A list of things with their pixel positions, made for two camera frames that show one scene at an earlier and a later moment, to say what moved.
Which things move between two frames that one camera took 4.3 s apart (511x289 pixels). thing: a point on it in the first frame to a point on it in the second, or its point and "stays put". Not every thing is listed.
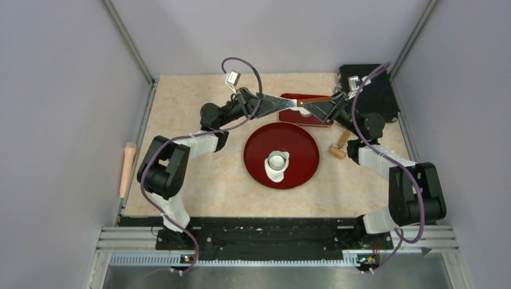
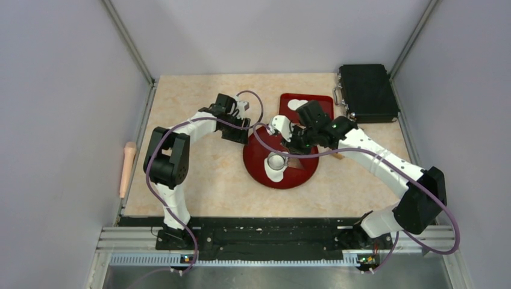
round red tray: [296, 139] stays put
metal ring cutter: [276, 160] stays put
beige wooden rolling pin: [129, 152] stays put
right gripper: [323, 109] to [291, 146]
